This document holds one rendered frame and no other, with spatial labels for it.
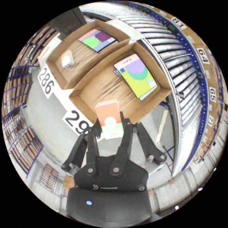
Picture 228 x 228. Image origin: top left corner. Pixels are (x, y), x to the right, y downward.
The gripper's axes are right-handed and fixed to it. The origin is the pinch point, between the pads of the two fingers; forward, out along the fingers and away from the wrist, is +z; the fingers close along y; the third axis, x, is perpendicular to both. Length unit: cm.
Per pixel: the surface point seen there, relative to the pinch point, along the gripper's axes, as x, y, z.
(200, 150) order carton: -127, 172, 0
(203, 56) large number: 39, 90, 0
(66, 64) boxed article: 28.0, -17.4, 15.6
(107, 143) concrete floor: -88, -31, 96
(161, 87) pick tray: 4.7, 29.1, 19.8
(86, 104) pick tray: 3.5, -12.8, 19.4
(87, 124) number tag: -3.5, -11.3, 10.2
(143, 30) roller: 50, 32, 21
